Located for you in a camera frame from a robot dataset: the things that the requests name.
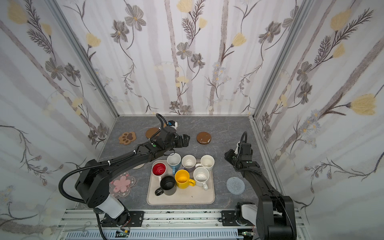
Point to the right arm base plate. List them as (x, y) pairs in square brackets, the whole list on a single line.
[(231, 218)]

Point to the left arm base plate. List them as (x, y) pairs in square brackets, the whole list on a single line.
[(135, 218)]

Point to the pink flower shaped coaster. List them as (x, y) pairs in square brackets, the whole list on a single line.
[(122, 185)]

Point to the yellow mug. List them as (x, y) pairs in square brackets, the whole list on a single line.
[(183, 179)]

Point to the cork paw print coaster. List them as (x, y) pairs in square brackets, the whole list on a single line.
[(127, 138)]

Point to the light blue mug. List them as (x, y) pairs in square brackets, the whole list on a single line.
[(174, 161)]

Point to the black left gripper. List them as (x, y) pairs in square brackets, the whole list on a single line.
[(179, 140)]

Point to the brown round wooden coaster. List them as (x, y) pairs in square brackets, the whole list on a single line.
[(152, 133)]

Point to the aluminium mounting rail frame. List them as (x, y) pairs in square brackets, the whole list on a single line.
[(201, 224)]

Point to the grey blue woven coaster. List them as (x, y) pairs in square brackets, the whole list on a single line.
[(235, 185)]

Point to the aluminium corner post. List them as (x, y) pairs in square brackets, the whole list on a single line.
[(284, 53), (81, 53)]

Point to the white mug front right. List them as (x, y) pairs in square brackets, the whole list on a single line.
[(201, 177)]

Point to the white grey small mug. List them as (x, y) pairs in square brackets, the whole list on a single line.
[(189, 163)]

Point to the glossy dark brown round coaster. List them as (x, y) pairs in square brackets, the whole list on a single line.
[(204, 138)]

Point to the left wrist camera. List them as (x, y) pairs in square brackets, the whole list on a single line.
[(173, 124)]

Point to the red inside white mug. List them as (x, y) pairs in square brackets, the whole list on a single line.
[(159, 170)]

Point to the white mug rear right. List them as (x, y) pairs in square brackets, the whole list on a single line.
[(206, 162)]

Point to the aluminium corner post left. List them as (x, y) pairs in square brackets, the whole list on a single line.
[(81, 53)]

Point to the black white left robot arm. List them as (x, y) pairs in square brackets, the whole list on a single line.
[(93, 184)]

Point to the white grey round coaster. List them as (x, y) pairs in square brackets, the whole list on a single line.
[(139, 166)]

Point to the aluminium corner post right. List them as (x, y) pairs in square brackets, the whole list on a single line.
[(284, 53)]

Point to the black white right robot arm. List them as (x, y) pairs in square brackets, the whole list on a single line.
[(274, 215)]

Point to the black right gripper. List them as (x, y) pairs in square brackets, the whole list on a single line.
[(233, 157)]

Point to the beige plastic tray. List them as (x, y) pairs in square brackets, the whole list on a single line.
[(189, 196)]

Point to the black mug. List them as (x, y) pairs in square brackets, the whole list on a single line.
[(168, 186)]

